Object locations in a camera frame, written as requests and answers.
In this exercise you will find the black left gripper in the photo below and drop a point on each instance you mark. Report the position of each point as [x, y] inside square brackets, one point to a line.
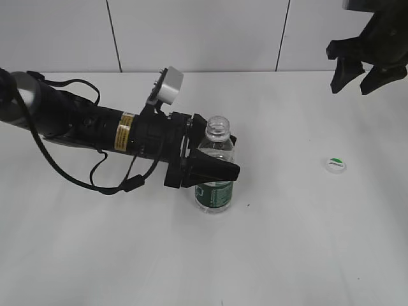
[162, 138]

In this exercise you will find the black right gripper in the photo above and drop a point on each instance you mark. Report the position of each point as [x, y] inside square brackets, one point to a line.
[382, 43]

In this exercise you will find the clear Cestbon water bottle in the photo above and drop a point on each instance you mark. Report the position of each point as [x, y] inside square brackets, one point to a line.
[215, 197]

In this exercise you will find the white green bottle cap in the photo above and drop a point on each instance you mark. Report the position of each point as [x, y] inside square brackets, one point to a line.
[335, 165]

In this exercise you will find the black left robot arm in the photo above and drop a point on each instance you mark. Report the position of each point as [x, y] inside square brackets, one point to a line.
[53, 114]

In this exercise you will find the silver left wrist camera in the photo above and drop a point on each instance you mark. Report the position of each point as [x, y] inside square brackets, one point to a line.
[167, 87]

